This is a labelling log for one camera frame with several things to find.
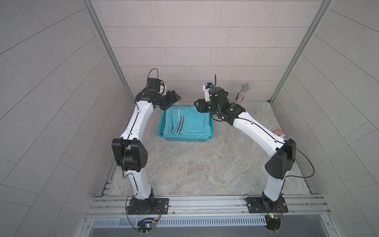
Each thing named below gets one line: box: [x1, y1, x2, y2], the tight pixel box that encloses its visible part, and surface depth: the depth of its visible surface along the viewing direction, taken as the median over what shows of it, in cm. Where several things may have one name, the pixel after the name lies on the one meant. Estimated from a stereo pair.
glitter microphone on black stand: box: [235, 82, 250, 105], surface depth 90 cm
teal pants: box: [162, 105, 213, 139], surface depth 91 cm
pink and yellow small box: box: [273, 128, 287, 139], surface depth 100 cm
